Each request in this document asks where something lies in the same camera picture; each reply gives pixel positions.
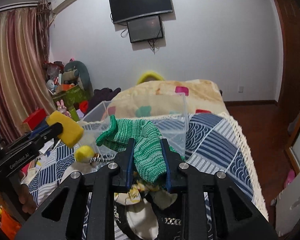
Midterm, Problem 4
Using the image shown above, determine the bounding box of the clear plastic storage bin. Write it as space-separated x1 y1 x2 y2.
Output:
75 94 189 164

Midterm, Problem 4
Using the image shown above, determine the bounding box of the person's left hand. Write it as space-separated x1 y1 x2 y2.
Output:
18 184 37 214

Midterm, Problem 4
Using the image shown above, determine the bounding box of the blue white patterned bedspread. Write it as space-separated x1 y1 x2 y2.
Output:
16 113 277 239

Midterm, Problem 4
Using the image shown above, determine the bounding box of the grey green plush toy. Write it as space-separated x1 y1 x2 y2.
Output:
62 61 92 92

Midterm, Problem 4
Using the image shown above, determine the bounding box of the large black wall television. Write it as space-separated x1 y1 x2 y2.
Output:
109 0 173 24

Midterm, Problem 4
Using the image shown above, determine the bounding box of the floral yellow white cloth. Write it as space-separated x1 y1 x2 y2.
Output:
114 180 178 210

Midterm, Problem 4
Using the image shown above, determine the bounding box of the red plush item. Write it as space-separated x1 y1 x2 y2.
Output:
79 100 89 114

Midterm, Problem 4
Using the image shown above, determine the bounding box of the beige patterned fleece blanket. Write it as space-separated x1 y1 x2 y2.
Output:
108 79 229 118

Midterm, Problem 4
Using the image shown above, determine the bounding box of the dark purple clothing pile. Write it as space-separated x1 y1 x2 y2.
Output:
86 88 121 114

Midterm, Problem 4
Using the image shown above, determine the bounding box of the small black wall monitor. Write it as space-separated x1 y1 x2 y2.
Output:
127 15 164 43

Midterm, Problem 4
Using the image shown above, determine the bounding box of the yellow plush ring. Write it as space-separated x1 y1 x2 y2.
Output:
136 70 165 86

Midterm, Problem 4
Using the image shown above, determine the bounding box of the green knitted cloth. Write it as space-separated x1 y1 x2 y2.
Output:
95 114 186 183

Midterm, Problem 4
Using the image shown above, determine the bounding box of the pink rabbit figurine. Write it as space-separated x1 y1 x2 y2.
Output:
57 99 71 118

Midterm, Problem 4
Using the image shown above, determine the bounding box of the green cardboard box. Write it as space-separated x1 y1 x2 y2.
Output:
52 85 90 107

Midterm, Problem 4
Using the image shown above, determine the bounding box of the yellow fuzzy ball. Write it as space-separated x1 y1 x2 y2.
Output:
74 145 95 163

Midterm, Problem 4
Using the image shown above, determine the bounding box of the brown wooden door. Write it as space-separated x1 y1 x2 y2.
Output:
268 0 300 151

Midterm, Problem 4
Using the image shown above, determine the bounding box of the striped pink brown curtain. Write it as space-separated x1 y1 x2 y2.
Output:
0 0 55 142

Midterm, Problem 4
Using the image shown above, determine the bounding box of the black bag with chain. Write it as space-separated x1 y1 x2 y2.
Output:
114 194 183 239

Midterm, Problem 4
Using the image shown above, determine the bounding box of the black white striped cord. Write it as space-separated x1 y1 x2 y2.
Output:
89 152 116 167

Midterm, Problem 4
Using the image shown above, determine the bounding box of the white cloth pouch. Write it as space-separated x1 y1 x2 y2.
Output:
126 199 159 239

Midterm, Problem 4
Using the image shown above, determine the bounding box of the yellow sponge block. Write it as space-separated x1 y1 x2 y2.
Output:
46 111 84 148

